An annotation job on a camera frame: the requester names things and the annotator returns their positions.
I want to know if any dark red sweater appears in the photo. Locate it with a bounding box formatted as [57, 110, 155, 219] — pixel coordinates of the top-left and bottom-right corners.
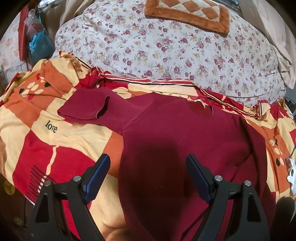
[58, 88, 275, 240]

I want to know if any red orange cream patterned blanket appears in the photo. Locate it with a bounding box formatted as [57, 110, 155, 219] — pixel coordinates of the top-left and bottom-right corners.
[1, 52, 295, 240]

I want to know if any blue plastic bag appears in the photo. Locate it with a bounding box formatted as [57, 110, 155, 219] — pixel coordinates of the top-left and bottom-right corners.
[28, 29, 55, 65]

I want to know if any red chair with floral cover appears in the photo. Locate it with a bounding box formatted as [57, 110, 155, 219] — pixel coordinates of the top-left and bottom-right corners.
[1, 6, 29, 85]

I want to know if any beige curtain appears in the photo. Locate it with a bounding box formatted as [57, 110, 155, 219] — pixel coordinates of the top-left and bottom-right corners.
[238, 1, 295, 89]

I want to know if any clear plastic bag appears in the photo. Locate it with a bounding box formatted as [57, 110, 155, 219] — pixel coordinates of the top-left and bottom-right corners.
[24, 9, 44, 42]

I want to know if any white floral quilt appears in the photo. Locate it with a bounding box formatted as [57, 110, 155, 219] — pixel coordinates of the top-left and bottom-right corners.
[54, 1, 287, 106]

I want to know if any brown checkered plush cushion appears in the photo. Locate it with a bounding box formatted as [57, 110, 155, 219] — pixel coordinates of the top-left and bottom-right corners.
[144, 0, 230, 34]

